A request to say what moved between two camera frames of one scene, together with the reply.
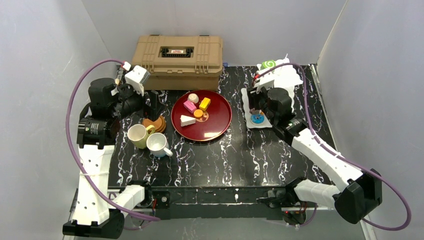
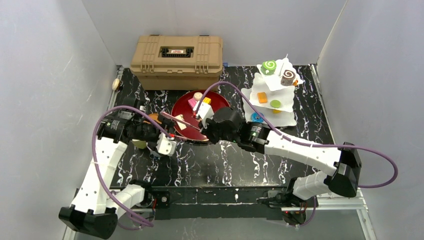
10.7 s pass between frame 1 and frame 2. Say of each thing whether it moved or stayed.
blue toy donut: stayed
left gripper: moved
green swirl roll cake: stayed
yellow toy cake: stayed
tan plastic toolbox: stayed
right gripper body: moved
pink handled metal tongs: moved
